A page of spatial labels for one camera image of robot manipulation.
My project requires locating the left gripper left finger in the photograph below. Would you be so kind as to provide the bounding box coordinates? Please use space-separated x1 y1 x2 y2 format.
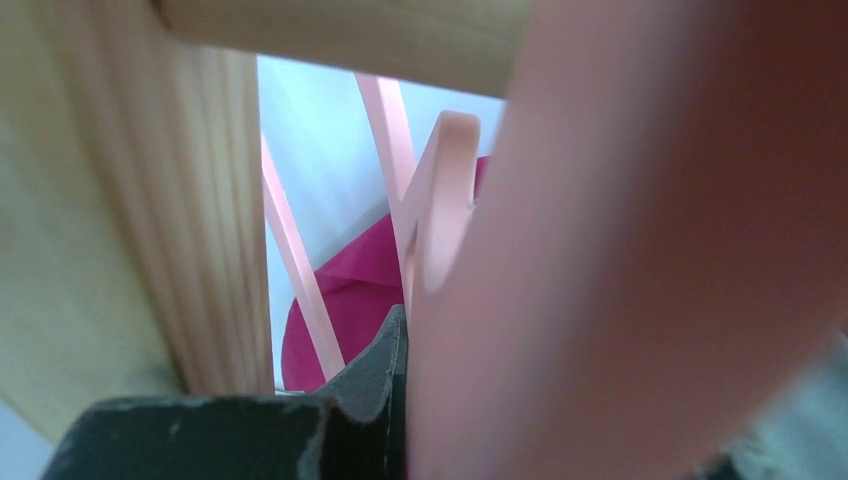
44 305 408 479

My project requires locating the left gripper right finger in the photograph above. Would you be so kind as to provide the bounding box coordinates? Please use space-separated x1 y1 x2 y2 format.
695 334 847 479

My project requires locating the magenta pleated skirt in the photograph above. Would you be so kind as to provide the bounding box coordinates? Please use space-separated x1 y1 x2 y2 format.
264 152 487 361

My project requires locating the pink plastic hanger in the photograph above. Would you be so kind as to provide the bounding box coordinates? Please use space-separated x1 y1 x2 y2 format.
259 0 848 480

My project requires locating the wooden clothes rack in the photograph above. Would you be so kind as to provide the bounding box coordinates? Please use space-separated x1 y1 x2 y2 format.
1 1 529 443

